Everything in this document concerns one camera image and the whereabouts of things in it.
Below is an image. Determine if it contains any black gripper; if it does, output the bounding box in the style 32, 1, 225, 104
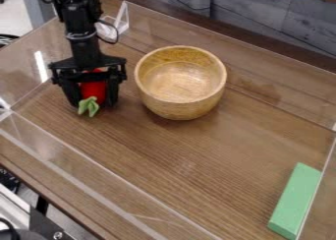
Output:
48, 36, 126, 107

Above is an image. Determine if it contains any red felt strawberry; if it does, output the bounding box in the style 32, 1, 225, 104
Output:
76, 68, 109, 118

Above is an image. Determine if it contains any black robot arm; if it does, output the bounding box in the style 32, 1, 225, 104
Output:
42, 0, 126, 107

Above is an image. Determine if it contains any light wooden bowl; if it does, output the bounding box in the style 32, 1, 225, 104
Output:
133, 45, 226, 120

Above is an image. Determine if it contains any green rectangular block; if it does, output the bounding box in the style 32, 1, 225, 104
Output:
268, 162, 321, 240

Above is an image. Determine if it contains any clear acrylic corner bracket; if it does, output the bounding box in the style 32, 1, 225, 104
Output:
96, 2, 129, 43

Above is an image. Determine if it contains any clear acrylic enclosure wall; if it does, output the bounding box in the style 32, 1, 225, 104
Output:
0, 6, 336, 240

